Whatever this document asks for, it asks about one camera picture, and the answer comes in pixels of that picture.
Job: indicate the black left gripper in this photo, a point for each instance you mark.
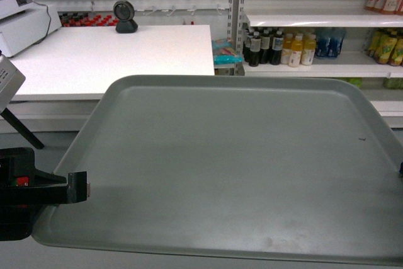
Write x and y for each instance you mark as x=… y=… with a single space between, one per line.
x=26 y=191

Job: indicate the grey silver tray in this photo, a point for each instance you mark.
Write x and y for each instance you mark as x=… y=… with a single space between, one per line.
x=292 y=169

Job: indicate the white checkout counter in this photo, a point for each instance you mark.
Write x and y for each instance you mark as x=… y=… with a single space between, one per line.
x=80 y=63

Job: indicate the white cash register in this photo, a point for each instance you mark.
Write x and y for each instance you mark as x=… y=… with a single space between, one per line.
x=24 y=23

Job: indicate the black barcode scanner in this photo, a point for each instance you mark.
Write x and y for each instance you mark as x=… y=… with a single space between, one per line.
x=124 y=12

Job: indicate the teal snack bag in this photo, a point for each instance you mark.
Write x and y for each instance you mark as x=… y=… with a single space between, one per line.
x=224 y=53

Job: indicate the white metal shelf rack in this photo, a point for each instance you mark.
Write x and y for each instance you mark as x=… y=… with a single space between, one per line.
x=346 y=19

